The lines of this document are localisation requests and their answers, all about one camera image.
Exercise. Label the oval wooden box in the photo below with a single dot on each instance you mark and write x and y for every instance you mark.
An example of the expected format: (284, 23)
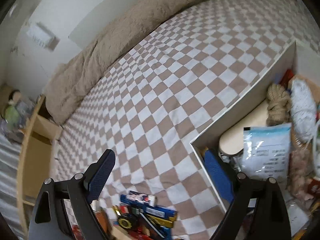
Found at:
(231, 142)

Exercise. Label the checkered bed sheet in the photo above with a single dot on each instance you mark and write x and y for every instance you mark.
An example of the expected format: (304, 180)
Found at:
(169, 88)

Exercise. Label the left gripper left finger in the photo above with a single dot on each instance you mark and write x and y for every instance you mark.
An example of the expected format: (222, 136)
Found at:
(50, 219)

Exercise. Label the white shoe box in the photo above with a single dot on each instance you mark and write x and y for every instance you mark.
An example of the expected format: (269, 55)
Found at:
(274, 150)

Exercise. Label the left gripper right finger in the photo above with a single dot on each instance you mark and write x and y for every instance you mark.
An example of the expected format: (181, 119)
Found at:
(263, 197)

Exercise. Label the wooden bedside shelf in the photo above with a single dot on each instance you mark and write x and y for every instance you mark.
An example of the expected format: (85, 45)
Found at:
(35, 161)

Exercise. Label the beige fluffy blanket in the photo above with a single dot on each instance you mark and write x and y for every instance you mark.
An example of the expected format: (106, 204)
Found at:
(72, 81)

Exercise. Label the round black tin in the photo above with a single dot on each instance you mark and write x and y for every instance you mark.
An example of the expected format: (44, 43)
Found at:
(125, 222)

